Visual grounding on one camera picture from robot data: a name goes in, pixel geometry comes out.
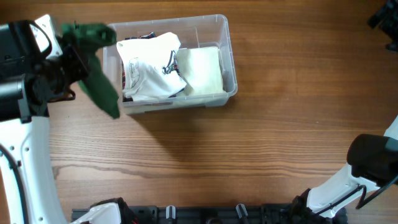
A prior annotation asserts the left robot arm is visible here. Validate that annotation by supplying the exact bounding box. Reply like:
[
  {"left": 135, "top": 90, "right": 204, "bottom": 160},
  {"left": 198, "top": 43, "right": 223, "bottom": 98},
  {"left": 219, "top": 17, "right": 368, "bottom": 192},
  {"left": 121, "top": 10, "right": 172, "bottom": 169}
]
[{"left": 1, "top": 20, "right": 120, "bottom": 223}]

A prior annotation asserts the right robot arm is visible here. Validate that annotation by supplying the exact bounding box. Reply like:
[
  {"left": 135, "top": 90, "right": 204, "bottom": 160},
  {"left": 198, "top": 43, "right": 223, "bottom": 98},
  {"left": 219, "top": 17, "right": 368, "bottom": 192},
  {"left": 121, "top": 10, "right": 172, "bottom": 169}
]
[{"left": 280, "top": 119, "right": 397, "bottom": 223}]

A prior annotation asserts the white t-shirt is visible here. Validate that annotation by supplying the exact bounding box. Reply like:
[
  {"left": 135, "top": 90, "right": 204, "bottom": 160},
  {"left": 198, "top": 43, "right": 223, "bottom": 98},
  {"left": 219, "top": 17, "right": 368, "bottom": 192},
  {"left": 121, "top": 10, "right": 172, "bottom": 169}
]
[{"left": 116, "top": 31, "right": 188, "bottom": 102}]

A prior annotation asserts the clear plastic storage bin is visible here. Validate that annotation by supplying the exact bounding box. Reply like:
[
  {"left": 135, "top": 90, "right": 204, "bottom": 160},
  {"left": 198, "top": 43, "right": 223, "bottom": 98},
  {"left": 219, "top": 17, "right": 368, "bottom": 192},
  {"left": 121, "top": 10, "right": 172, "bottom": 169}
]
[{"left": 98, "top": 14, "right": 238, "bottom": 115}]

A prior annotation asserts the cream folded cloth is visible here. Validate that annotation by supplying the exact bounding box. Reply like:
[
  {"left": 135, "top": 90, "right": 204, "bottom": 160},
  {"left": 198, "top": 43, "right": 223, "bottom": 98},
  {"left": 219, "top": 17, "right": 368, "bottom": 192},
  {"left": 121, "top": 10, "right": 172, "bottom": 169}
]
[{"left": 177, "top": 46, "right": 224, "bottom": 96}]

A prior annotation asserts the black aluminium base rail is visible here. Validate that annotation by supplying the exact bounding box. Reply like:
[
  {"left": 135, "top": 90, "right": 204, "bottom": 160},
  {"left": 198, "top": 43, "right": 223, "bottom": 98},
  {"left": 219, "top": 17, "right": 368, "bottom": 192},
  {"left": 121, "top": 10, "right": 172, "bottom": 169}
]
[{"left": 70, "top": 202, "right": 348, "bottom": 224}]

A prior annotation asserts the green garment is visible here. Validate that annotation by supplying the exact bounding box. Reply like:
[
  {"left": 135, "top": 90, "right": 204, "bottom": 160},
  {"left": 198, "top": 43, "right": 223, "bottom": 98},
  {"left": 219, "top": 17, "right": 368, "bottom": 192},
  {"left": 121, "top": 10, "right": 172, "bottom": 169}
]
[{"left": 61, "top": 23, "right": 120, "bottom": 119}]

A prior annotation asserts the plaid flannel shirt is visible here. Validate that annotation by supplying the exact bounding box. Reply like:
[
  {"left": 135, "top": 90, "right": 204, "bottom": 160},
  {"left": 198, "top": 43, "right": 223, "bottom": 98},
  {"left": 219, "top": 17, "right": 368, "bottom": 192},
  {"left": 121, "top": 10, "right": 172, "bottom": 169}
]
[{"left": 120, "top": 30, "right": 183, "bottom": 103}]

